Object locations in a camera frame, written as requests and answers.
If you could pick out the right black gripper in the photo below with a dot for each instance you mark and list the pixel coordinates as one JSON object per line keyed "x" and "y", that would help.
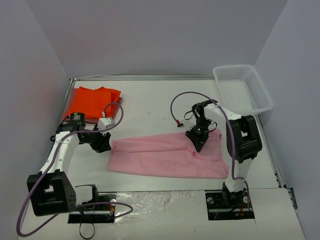
{"x": 197, "y": 135}

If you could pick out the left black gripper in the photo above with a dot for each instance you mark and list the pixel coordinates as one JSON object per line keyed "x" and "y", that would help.
{"x": 99, "y": 139}

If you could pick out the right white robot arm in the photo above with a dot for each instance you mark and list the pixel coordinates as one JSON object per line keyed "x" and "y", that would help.
{"x": 243, "y": 142}

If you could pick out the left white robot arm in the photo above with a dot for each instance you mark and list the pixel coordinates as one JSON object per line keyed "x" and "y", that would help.
{"x": 51, "y": 191}

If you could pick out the folded orange t shirt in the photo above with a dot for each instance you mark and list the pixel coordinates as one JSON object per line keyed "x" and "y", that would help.
{"x": 92, "y": 100}

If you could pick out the white plastic basket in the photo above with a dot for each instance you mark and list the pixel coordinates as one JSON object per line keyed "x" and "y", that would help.
{"x": 242, "y": 90}

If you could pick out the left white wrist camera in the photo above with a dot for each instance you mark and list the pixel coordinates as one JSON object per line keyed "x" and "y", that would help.
{"x": 105, "y": 123}

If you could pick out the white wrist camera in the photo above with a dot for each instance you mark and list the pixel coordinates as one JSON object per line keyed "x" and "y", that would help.
{"x": 105, "y": 123}
{"x": 181, "y": 123}

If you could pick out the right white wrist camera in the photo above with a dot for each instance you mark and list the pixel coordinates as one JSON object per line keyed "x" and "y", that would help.
{"x": 181, "y": 123}

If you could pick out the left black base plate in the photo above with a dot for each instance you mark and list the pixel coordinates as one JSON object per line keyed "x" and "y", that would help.
{"x": 96, "y": 214}

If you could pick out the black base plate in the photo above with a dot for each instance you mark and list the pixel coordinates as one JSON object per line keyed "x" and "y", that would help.
{"x": 218, "y": 210}
{"x": 96, "y": 214}

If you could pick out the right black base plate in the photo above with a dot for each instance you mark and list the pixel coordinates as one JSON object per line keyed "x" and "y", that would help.
{"x": 218, "y": 210}

